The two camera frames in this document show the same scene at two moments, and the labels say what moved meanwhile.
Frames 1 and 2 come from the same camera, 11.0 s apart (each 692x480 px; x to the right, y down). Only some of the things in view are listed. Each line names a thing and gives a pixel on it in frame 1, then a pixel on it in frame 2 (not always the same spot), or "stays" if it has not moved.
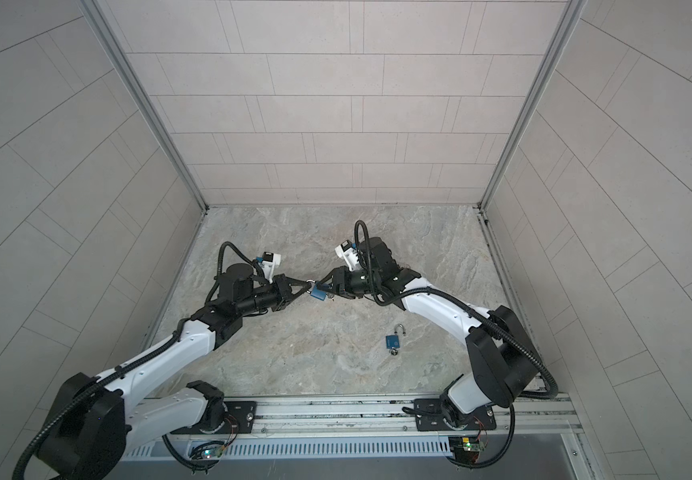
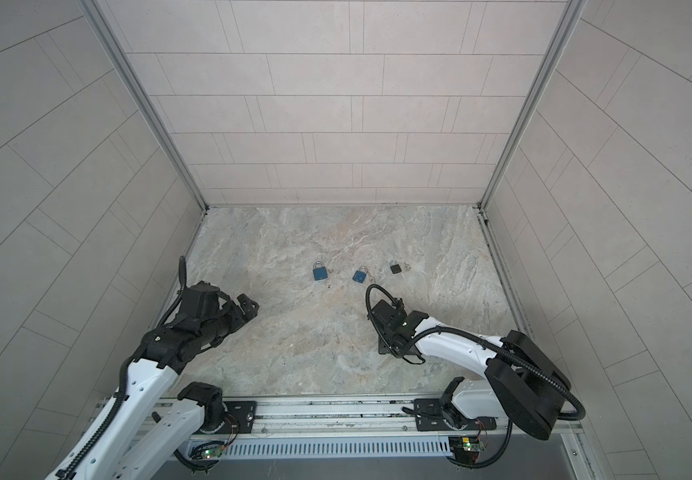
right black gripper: (343, 282) → (381, 345)
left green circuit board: (212, 452) stays
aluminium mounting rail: (393, 417) stays
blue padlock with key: (317, 293) → (320, 271)
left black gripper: (283, 293) → (239, 319)
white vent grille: (325, 447) stays
